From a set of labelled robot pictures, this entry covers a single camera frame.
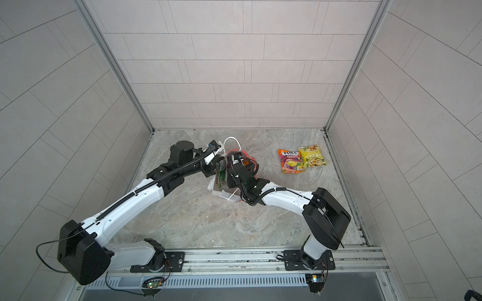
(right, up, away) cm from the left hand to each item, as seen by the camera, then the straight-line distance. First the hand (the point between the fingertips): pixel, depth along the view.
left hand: (226, 154), depth 74 cm
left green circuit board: (-24, -45, -10) cm, 52 cm away
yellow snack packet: (+43, -3, +25) cm, 50 cm away
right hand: (0, -9, +10) cm, 14 cm away
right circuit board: (+34, -46, -6) cm, 58 cm away
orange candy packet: (+8, -3, -2) cm, 9 cm away
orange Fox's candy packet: (+32, -6, +24) cm, 40 cm away
